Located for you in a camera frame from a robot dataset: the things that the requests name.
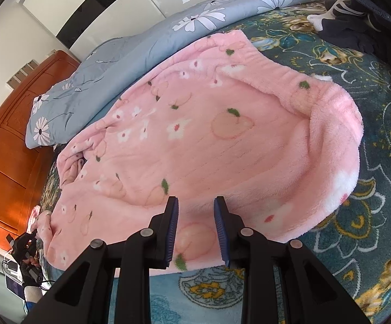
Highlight pink fleece pajama pants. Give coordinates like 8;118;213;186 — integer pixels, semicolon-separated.
42;30;365;272

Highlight white power strip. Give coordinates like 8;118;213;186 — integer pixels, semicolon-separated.
2;260;23;278

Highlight wooden headboard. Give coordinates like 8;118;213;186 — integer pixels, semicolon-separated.
0;50;82;254

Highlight teal floral bed sheet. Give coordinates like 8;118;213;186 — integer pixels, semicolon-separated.
38;2;391;324

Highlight white wardrobe with black strip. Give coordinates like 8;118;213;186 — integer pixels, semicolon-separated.
21;0;261;50

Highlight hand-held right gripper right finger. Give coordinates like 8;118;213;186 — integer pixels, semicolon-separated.
214;196;372;324

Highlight grey floral quilt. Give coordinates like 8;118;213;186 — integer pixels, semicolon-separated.
25;0;348;150

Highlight black and white garment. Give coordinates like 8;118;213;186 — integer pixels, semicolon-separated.
308;0;387;55

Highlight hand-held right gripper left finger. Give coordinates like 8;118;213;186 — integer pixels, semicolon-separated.
23;196;180;324

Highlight person's left hand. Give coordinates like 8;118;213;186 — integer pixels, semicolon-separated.
19;256;45;289

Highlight person's left forearm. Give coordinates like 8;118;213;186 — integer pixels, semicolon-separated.
22;285;45;305

